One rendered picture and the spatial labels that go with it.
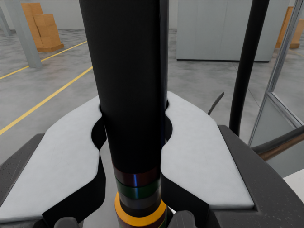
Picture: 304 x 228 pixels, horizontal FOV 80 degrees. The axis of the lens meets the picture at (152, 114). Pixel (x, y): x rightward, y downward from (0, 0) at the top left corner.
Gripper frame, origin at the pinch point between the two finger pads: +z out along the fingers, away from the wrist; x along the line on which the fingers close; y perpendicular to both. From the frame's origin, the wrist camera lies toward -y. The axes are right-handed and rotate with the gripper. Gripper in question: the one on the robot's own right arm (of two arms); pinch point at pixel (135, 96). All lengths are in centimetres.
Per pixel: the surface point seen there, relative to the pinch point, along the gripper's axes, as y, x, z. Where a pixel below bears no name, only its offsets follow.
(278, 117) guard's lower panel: 64, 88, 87
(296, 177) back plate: 33, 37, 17
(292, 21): 10, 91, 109
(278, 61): 34, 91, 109
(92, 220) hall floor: 157, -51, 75
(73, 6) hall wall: 37, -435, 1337
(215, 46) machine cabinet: 116, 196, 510
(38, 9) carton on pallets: 24, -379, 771
